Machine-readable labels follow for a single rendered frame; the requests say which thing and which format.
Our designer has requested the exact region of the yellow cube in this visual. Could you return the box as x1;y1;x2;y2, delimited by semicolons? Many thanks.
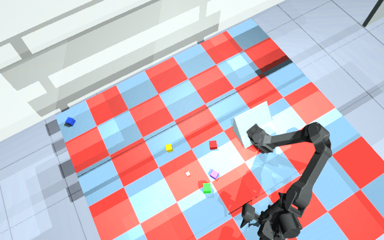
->
165;144;173;152

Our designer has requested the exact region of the red block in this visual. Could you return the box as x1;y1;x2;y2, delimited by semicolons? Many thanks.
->
209;140;217;150

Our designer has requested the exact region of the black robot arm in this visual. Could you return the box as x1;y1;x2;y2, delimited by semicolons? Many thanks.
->
246;122;332;240

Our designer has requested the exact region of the small blue block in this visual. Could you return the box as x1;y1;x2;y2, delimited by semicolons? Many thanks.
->
65;117;76;126

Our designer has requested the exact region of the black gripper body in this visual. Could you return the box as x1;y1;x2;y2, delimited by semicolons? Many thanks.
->
241;203;286;240

